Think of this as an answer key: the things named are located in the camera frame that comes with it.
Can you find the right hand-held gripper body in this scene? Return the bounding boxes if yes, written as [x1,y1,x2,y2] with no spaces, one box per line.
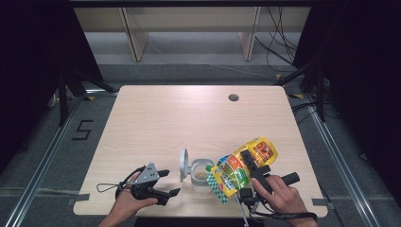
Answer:
[234,164,302,227]

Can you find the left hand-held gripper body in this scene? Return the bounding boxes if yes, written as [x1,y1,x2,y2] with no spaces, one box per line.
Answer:
[130,162,161,201]

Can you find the glass seasoning jar grey lid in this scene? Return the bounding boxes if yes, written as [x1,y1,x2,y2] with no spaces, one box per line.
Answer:
[179,148,216,194]

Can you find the yellow seasoning bag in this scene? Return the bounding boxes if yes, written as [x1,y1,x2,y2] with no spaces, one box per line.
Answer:
[205,135,279,205]

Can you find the person's right hand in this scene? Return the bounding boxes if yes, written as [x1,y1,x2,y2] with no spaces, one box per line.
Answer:
[251,175,313,222]

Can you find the person's left hand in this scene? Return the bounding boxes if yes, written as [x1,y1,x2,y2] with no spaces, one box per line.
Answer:
[110,174,159,218]

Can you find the grey tape strip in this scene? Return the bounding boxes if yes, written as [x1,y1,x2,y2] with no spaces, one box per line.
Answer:
[311,197,336,210]
[66,193,91,206]

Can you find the black metal stand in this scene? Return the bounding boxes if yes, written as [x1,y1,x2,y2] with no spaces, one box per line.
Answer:
[274,56,327,123]
[57,66,118,128]

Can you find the light wooden shelf unit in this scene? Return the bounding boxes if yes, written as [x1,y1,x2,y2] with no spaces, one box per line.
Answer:
[73,6,312,62]

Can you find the black curtain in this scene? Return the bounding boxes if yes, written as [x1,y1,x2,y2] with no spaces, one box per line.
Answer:
[292,0,401,206]
[0,0,104,173]

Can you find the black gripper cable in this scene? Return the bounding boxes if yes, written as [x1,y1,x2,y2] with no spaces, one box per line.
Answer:
[251,210,319,222]
[114,166,147,201]

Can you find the thin black cord loop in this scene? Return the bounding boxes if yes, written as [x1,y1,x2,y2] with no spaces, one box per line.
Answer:
[96,182,121,194]

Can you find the black floor cables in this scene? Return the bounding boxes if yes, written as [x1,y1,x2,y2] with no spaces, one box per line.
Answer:
[290,101,320,125]

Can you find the aluminium floor rail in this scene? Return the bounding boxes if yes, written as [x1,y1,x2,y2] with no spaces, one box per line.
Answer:
[2,94,83,227]
[302,94,381,227]

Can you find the hanging black cables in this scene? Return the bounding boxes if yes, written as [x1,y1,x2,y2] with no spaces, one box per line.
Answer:
[254,6,300,74]

